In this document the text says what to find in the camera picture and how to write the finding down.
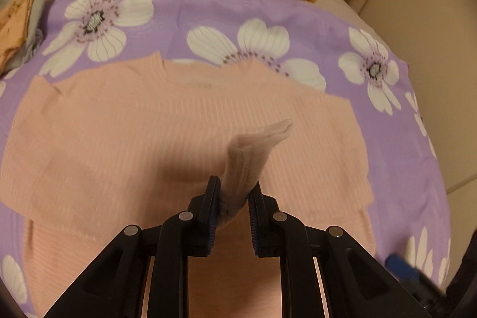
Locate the pink knit sweater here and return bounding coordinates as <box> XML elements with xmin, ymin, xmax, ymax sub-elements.
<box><xmin>1</xmin><ymin>54</ymin><xmax>376</xmax><ymax>316</ymax></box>

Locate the purple floral bed sheet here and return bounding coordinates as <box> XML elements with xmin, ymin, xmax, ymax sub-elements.
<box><xmin>1</xmin><ymin>0</ymin><xmax>450</xmax><ymax>317</ymax></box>

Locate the grey folded garment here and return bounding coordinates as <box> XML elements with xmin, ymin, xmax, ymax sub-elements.
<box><xmin>1</xmin><ymin>0</ymin><xmax>47</xmax><ymax>74</ymax></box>

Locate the orange cartoon print garment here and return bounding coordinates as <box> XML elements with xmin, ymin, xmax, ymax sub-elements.
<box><xmin>1</xmin><ymin>0</ymin><xmax>34</xmax><ymax>73</ymax></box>

